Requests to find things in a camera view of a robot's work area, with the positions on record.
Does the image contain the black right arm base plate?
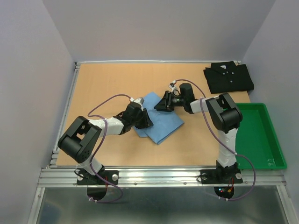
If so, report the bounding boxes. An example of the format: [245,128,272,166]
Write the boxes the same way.
[197,169,243,184]

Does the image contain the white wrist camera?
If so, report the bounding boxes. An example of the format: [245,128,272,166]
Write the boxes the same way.
[169,80,180,96]
[129,97,144,105]

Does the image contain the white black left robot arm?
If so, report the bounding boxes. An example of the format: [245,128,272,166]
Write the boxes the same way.
[57,102,153,184]

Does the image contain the light blue long sleeve shirt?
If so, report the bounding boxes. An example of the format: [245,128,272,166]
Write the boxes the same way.
[134,92,184,145]

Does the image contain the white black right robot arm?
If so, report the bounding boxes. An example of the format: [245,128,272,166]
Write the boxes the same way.
[154,83,242,184]

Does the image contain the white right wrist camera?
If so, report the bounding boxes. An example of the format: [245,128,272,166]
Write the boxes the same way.
[169,80,180,96]

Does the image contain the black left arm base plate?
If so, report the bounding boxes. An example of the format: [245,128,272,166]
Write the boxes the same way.
[74,168,119,186]

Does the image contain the green plastic tray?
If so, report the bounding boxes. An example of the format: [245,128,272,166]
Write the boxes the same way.
[236,103,287,170]

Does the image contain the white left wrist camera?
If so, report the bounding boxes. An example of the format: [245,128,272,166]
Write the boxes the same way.
[129,97,144,105]

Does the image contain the folded black shirt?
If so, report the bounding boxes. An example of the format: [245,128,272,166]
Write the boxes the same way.
[204,61,254,94]

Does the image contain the aluminium table frame rail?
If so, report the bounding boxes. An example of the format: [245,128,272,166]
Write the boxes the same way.
[28,61,297,224]

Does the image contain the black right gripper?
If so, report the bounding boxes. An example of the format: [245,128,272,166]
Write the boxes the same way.
[154,90,185,112]

